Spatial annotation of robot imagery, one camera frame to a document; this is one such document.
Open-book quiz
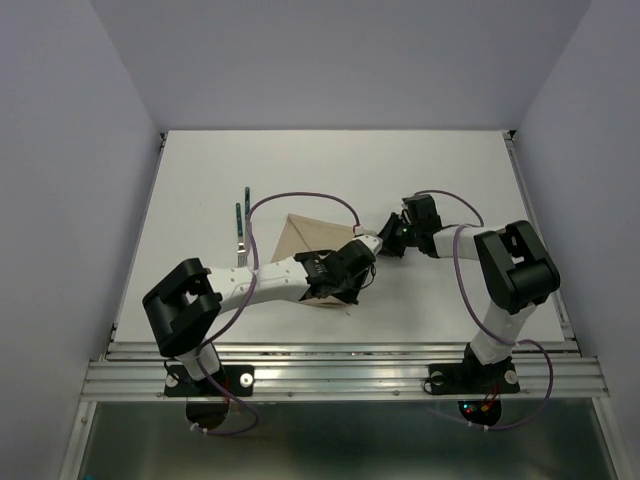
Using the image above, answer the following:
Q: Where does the beige cloth napkin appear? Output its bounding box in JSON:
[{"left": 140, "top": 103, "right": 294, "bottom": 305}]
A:
[{"left": 271, "top": 214, "right": 358, "bottom": 308}]

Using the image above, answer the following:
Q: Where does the silver fork teal handle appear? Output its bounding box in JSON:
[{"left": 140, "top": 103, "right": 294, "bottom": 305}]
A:
[{"left": 235, "top": 203, "right": 247, "bottom": 268}]

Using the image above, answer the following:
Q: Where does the silver knife teal handle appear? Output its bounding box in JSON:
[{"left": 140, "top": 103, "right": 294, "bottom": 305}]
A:
[{"left": 244, "top": 186, "right": 252, "bottom": 255}]

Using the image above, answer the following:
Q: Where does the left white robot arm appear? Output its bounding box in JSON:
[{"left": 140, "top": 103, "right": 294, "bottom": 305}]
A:
[{"left": 142, "top": 235, "right": 382, "bottom": 394}]

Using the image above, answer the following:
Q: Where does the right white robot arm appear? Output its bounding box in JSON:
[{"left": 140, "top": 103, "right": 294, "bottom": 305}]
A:
[{"left": 379, "top": 190, "right": 561, "bottom": 390}]

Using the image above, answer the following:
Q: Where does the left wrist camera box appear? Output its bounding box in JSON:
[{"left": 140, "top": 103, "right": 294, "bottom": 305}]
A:
[{"left": 353, "top": 233, "right": 383, "bottom": 256}]

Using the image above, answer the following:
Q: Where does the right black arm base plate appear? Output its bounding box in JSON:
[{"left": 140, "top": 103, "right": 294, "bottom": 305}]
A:
[{"left": 423, "top": 363, "right": 520, "bottom": 398}]

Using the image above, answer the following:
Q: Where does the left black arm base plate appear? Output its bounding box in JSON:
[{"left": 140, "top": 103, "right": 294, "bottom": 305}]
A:
[{"left": 163, "top": 364, "right": 255, "bottom": 398}]

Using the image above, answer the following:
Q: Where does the aluminium rail frame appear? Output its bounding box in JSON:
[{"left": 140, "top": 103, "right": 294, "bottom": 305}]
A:
[{"left": 59, "top": 129, "right": 621, "bottom": 480}]

